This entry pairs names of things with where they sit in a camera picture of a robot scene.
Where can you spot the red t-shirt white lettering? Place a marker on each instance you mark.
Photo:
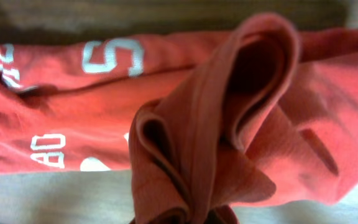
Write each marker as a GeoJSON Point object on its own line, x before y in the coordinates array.
{"type": "Point", "coordinates": [260, 116]}

